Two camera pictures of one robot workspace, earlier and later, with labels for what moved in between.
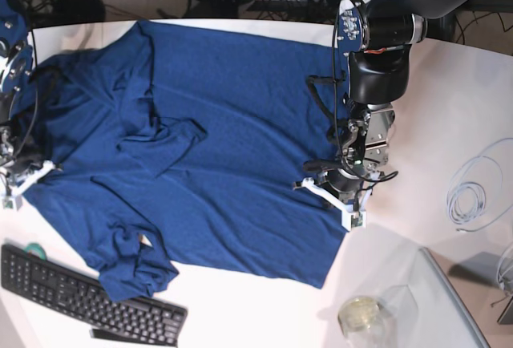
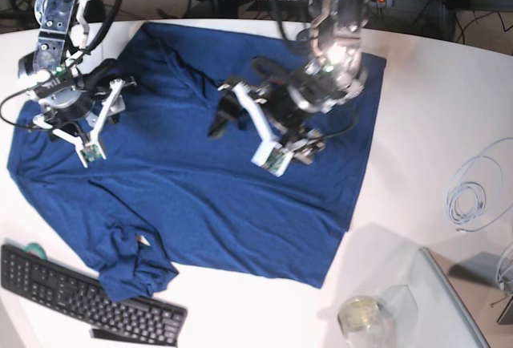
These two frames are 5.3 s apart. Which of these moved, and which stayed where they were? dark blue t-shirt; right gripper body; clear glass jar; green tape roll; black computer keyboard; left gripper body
Moved: right gripper body; left gripper body
Stayed: green tape roll; black computer keyboard; clear glass jar; dark blue t-shirt
